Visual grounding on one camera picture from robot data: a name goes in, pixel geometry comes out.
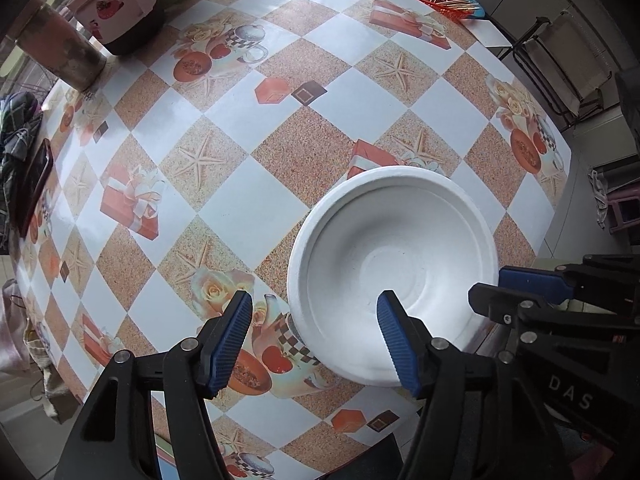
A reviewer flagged purple stool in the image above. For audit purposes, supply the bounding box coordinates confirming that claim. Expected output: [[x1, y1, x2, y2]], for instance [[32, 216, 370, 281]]
[[607, 192, 640, 233]]

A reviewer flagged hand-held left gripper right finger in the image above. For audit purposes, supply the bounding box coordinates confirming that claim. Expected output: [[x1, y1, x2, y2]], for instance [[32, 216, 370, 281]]
[[376, 289, 573, 480]]

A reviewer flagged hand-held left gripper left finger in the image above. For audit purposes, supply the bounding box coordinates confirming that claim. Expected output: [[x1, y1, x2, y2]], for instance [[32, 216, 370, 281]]
[[54, 290, 254, 480]]

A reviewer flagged white rag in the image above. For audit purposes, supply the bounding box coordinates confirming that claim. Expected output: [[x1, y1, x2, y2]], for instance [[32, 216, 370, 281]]
[[587, 167, 626, 228]]

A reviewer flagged printed checkered tablecloth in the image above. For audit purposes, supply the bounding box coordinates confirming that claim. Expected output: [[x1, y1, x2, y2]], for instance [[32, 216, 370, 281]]
[[7, 0, 573, 480]]

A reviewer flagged black frame folding chair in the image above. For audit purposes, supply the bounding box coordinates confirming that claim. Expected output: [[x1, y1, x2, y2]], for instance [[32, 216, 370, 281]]
[[512, 10, 616, 131]]

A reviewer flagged pink satin cloth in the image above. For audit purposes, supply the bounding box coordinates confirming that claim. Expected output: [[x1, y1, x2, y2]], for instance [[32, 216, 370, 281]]
[[0, 280, 31, 371]]

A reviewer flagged brown cylindrical cup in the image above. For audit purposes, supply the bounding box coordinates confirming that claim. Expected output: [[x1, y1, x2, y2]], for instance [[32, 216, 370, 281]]
[[15, 2, 108, 92]]

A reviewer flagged plaid cloth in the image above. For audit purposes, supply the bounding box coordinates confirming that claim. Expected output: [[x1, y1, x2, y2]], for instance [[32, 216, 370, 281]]
[[0, 92, 43, 176]]

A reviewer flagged beige cloth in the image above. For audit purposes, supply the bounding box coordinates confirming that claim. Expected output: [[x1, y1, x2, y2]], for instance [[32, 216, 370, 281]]
[[30, 320, 76, 423]]

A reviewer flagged pink strawberry print box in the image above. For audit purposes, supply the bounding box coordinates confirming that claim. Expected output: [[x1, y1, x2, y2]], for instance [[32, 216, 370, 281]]
[[67, 0, 157, 43]]

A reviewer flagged white wide-rim bowl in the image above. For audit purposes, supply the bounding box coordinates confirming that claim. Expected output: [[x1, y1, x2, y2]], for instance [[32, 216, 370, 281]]
[[287, 165, 499, 387]]

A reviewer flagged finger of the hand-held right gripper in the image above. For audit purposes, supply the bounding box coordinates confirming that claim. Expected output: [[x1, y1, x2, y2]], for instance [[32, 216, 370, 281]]
[[467, 282, 640, 348], [497, 254, 640, 308]]

